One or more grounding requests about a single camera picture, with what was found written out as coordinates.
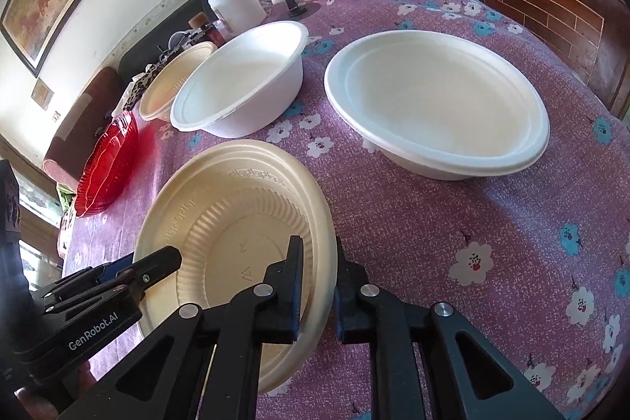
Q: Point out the red glass plate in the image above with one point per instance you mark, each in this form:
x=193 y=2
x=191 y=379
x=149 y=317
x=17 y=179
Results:
x=106 y=164

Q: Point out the wide white foam plate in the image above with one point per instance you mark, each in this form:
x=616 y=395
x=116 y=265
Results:
x=433 y=100

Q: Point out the small bottle with brown cap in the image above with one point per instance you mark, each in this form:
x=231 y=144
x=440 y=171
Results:
x=198 y=21

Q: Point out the brown cushion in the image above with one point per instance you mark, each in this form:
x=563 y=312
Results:
x=83 y=114

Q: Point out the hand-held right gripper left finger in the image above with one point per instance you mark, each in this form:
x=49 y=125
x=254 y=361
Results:
x=291 y=287

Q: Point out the leopard print pouch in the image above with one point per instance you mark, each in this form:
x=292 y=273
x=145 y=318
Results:
x=142 y=84

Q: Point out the deep white foam bowl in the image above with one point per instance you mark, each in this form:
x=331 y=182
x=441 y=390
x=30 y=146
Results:
x=236 y=75

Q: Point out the white plastic cup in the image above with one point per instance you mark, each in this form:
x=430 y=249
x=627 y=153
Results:
x=236 y=9

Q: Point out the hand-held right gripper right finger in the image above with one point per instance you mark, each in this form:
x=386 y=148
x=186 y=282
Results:
x=350 y=302

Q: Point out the cream plastic bowl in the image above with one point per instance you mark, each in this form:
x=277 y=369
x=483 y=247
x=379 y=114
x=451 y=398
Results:
x=165 y=87

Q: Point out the small wall plaque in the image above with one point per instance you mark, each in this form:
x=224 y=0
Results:
x=42 y=94

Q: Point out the purple floral tablecloth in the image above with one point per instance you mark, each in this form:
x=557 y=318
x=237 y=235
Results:
x=418 y=228

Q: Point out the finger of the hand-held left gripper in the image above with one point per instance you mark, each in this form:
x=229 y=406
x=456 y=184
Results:
x=117 y=268
x=155 y=267

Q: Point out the dark red jar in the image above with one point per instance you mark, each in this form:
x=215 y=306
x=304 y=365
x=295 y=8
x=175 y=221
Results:
x=216 y=35

